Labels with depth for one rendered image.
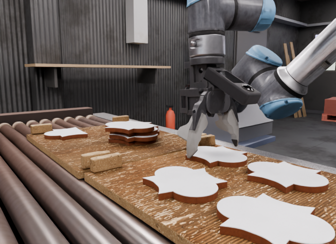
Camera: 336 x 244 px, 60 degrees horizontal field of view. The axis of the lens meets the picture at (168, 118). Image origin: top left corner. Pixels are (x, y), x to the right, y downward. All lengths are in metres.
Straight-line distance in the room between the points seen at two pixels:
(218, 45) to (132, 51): 3.87
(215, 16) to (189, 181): 0.32
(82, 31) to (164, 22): 1.46
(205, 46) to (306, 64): 0.40
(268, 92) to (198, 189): 0.56
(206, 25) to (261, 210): 0.36
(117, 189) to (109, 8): 3.92
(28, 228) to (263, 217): 0.30
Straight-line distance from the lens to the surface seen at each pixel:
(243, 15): 0.65
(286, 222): 0.38
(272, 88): 0.94
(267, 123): 1.22
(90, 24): 4.11
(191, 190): 0.44
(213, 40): 0.60
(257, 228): 0.36
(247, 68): 1.02
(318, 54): 0.91
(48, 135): 0.86
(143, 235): 0.39
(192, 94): 0.61
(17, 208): 0.51
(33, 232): 0.43
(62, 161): 0.65
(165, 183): 0.46
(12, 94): 3.69
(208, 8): 0.61
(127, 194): 0.46
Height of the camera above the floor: 1.12
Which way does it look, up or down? 9 degrees down
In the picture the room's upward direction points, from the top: straight up
